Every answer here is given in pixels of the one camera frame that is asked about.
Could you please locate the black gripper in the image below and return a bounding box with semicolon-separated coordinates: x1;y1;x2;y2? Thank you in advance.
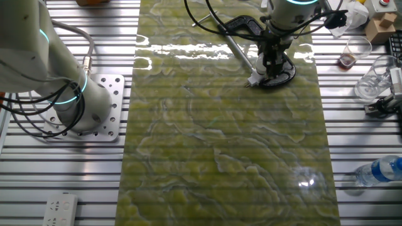
258;31;293;78

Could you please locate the white light bulb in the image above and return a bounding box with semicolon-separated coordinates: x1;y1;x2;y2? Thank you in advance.
255;51;267;75

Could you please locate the white lamp socket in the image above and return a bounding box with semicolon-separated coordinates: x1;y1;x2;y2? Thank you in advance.
246;69;268;88

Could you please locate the black C-clamp with steel screw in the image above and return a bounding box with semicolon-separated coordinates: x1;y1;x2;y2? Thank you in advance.
191;11;297;89

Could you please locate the plastic cup with brown liquid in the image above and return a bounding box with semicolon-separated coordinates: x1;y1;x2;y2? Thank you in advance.
338;36;373;70

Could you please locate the green marble pattern mat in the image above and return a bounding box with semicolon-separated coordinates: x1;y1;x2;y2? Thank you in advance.
114;0;342;226

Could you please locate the crumpled white tissue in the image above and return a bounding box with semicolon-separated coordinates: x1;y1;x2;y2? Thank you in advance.
326;0;370;38

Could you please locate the empty clear plastic cup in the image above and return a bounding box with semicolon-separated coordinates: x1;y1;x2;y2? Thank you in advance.
354;55;399;103

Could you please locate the small cardboard box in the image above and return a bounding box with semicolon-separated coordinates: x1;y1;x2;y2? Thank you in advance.
364;19;396;44

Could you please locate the grey emergency stop box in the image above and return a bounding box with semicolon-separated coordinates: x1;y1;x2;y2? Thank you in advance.
364;0;394;19

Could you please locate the small tan wooden block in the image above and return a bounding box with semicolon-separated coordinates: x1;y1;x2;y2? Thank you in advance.
379;12;398;29

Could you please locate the black keyboard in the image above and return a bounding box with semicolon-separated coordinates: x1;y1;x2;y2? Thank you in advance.
388;33;402;59

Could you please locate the water bottle with blue cap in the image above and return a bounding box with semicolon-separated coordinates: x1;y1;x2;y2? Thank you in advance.
354;155;402;188

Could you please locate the white power strip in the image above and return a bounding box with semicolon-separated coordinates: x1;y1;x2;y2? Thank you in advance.
42;193;79;226

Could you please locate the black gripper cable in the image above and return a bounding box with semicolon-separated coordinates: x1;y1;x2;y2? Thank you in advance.
183;0;349;42

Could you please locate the silver camera on black clamp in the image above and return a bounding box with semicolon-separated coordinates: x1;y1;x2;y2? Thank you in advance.
364;67;402;119

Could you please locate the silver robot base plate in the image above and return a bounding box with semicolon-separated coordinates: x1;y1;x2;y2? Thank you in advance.
42;73;126;143

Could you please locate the grey base hose cable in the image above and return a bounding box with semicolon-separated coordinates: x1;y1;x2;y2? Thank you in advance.
50;19;95;76

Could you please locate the black base cable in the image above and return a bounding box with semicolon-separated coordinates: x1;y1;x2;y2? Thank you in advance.
0;80;86;139

